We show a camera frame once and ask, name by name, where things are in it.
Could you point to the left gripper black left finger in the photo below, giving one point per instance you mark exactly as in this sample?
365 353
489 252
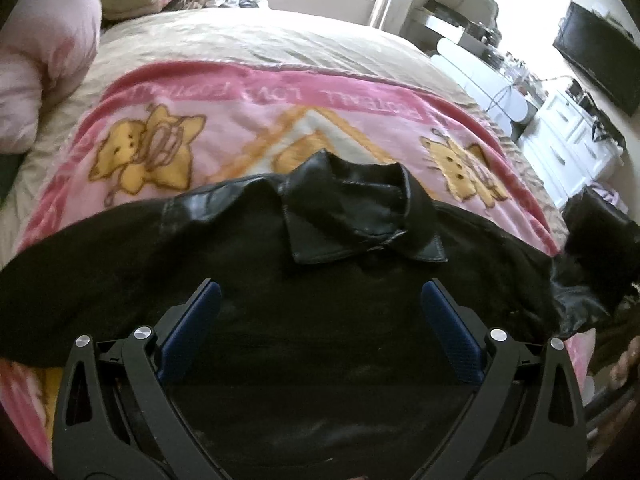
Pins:
113 418

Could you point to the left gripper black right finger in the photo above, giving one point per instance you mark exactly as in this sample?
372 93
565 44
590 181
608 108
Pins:
524 418

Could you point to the black leather jacket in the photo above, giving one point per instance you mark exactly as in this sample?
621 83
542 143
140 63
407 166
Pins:
319 362

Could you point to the white drawer dresser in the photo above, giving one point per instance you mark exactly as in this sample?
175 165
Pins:
559 145

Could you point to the pink cartoon bear blanket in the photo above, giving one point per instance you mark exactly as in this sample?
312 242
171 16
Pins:
170 128

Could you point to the white long desk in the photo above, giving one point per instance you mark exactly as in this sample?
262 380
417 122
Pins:
502 101

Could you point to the pink quilted comforter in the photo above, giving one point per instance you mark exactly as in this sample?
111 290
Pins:
47 47

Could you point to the beige bed cover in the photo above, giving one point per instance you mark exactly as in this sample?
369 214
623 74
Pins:
257 38

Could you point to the black printer on desk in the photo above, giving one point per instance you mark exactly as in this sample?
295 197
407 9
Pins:
478 19

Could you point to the black wall television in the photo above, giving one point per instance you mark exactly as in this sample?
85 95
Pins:
608 57

